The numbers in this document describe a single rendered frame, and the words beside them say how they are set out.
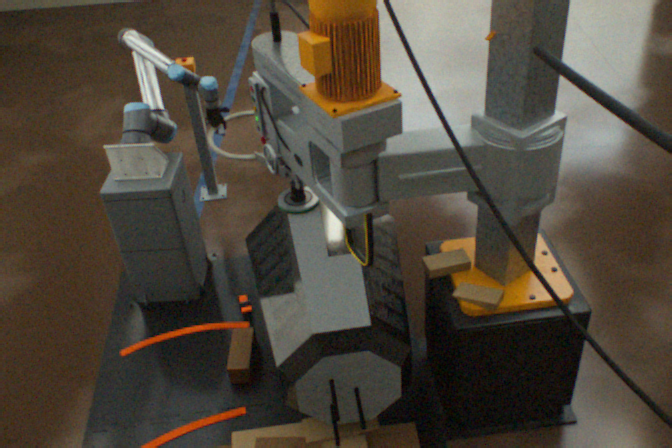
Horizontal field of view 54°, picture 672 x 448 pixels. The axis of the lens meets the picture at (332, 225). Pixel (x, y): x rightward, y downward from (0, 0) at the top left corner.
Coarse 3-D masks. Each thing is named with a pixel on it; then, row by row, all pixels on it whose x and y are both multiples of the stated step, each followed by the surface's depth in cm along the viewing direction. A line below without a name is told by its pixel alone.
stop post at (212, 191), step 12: (180, 60) 448; (192, 60) 447; (192, 72) 446; (192, 96) 459; (192, 108) 464; (192, 120) 469; (204, 132) 476; (204, 144) 482; (204, 156) 488; (204, 168) 494; (216, 180) 505; (204, 192) 512; (216, 192) 507
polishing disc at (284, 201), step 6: (306, 186) 350; (288, 192) 347; (306, 192) 346; (312, 192) 345; (282, 198) 343; (288, 198) 343; (306, 198) 341; (312, 198) 341; (318, 198) 340; (282, 204) 339; (288, 204) 338; (294, 204) 338; (300, 204) 337; (306, 204) 337; (312, 204) 337; (288, 210) 335; (294, 210) 334; (300, 210) 334
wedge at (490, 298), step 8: (456, 288) 291; (464, 288) 290; (472, 288) 289; (480, 288) 288; (488, 288) 286; (496, 288) 285; (456, 296) 287; (464, 296) 286; (472, 296) 284; (480, 296) 283; (488, 296) 282; (496, 296) 280; (480, 304) 282; (488, 304) 279; (496, 304) 278
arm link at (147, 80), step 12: (144, 36) 408; (144, 60) 401; (144, 72) 398; (144, 84) 395; (156, 84) 398; (144, 96) 394; (156, 96) 394; (156, 108) 388; (168, 120) 390; (156, 132) 382; (168, 132) 389
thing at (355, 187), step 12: (336, 168) 255; (348, 168) 252; (360, 168) 252; (372, 168) 255; (336, 180) 259; (348, 180) 255; (360, 180) 255; (372, 180) 258; (336, 192) 263; (348, 192) 259; (360, 192) 259; (372, 192) 262; (348, 204) 262; (360, 204) 262
